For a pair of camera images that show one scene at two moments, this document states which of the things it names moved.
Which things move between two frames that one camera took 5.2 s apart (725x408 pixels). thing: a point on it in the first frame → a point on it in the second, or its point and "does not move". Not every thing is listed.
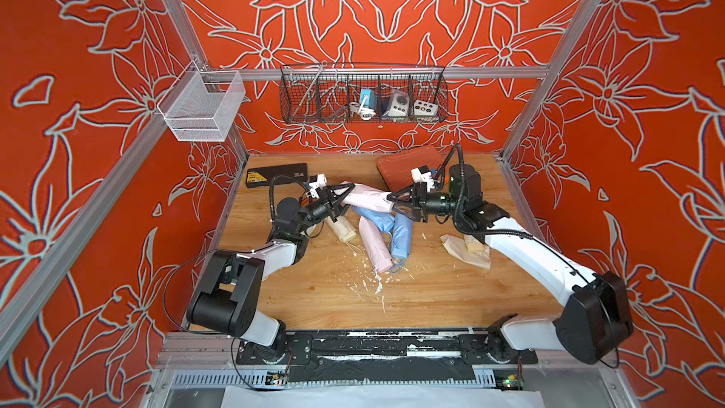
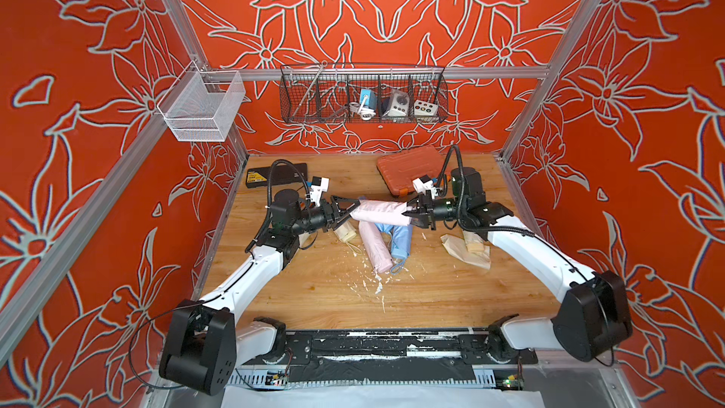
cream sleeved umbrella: x=343 y=229 does not move
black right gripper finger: x=397 y=195 → x=415 y=208
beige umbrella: x=456 y=245 does not move
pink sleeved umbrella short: x=368 y=197 → x=381 y=212
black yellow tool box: x=263 y=176 does not move
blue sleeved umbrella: x=402 y=237 does not move
